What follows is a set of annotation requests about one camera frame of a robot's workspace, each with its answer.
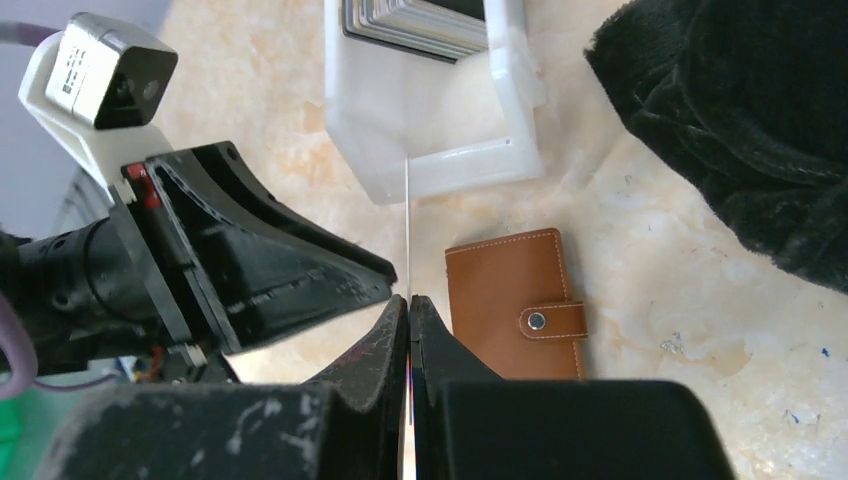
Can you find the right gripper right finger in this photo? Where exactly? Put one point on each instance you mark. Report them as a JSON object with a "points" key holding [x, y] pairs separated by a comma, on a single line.
{"points": [[472, 424]]}

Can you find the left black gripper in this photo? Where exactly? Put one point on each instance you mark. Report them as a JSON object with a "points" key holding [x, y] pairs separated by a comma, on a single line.
{"points": [[227, 266]]}

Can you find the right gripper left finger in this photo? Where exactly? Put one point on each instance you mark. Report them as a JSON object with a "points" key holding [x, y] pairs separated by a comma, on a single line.
{"points": [[343, 423]]}

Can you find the thin credit card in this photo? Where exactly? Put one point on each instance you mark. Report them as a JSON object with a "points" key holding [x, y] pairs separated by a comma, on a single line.
{"points": [[408, 462]]}

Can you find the brown leather card holder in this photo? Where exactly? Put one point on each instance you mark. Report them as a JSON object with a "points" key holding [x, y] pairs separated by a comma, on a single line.
{"points": [[512, 306]]}

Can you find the white translucent plastic card box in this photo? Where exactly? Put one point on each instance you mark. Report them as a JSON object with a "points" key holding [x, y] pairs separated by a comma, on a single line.
{"points": [[413, 127]]}

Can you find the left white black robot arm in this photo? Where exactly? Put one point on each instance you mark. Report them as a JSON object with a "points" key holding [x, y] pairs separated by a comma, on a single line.
{"points": [[79, 297]]}

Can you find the stack of grey cards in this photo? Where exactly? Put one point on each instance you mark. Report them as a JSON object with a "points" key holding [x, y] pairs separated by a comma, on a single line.
{"points": [[445, 31]]}

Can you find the black floral plush blanket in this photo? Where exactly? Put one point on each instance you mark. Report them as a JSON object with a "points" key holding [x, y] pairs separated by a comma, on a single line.
{"points": [[747, 101]]}

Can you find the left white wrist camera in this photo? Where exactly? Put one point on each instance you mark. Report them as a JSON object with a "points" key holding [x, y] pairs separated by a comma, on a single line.
{"points": [[95, 87]]}

